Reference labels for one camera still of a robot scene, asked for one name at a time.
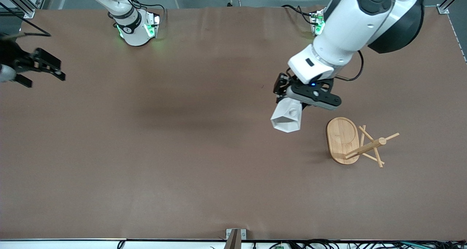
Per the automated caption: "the brown table cover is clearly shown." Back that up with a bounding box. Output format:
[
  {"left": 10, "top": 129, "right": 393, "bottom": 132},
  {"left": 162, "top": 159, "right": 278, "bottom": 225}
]
[{"left": 0, "top": 6, "right": 467, "bottom": 241}]

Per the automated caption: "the wooden cup rack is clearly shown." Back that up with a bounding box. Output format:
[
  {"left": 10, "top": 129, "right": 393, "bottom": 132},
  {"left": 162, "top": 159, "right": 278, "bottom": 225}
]
[{"left": 326, "top": 117, "right": 400, "bottom": 168}]

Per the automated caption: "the black left base cable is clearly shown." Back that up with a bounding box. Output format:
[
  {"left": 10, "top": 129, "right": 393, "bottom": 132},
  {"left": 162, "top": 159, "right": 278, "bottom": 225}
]
[{"left": 282, "top": 4, "right": 316, "bottom": 25}]

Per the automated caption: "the aluminium frame profile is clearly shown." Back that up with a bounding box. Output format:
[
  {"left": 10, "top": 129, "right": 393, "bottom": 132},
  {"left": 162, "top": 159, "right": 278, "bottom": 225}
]
[
  {"left": 437, "top": 0, "right": 467, "bottom": 15},
  {"left": 0, "top": 0, "right": 50, "bottom": 19}
]

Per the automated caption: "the black base cable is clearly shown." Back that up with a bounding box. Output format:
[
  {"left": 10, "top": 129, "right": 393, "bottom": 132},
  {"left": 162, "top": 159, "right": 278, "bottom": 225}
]
[
  {"left": 282, "top": 4, "right": 316, "bottom": 25},
  {"left": 122, "top": 0, "right": 166, "bottom": 23}
]

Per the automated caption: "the black right base cable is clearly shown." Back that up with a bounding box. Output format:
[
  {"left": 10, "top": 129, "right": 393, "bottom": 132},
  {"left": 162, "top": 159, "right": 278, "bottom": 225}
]
[{"left": 122, "top": 0, "right": 166, "bottom": 23}]

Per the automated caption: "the grey metal camera bracket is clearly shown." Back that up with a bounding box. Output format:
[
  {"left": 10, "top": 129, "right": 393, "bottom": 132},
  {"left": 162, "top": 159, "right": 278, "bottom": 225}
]
[{"left": 225, "top": 229, "right": 247, "bottom": 249}]

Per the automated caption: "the black cable tangle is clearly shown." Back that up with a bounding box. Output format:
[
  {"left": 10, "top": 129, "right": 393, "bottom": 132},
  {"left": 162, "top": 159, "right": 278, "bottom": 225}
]
[{"left": 252, "top": 239, "right": 467, "bottom": 249}]

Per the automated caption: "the white faceted cup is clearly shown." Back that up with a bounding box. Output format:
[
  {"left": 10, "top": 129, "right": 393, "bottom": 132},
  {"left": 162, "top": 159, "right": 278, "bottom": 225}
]
[{"left": 270, "top": 97, "right": 303, "bottom": 133}]

